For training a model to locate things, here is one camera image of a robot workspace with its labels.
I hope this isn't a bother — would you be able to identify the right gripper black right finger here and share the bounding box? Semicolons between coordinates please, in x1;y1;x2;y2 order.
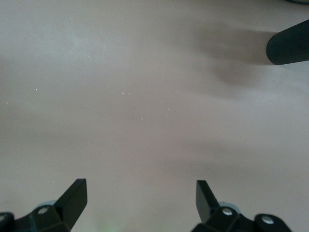
190;180;294;232

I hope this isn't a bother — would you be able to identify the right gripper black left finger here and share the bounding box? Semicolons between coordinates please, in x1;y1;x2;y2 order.
0;178;88;232

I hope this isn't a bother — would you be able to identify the black ribbed cylinder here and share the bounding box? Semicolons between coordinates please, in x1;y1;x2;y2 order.
266;18;309;66

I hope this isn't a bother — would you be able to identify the brown table cover sheet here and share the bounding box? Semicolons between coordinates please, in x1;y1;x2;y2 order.
0;0;309;232

